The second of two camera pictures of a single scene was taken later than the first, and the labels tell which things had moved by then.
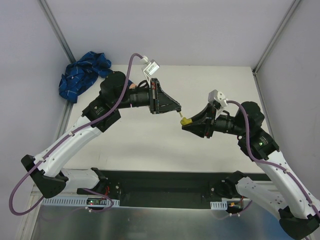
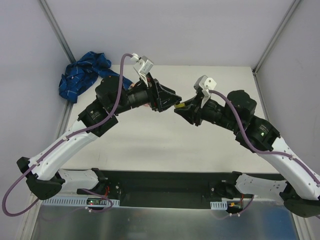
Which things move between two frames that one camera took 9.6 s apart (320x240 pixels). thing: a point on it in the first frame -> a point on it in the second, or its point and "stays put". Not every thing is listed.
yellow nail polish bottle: (184, 121) -> (182, 105)
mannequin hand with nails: (133, 86) stays put
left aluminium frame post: (47, 12) stays put
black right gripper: (209, 124) -> (197, 110)
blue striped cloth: (81, 75) stays put
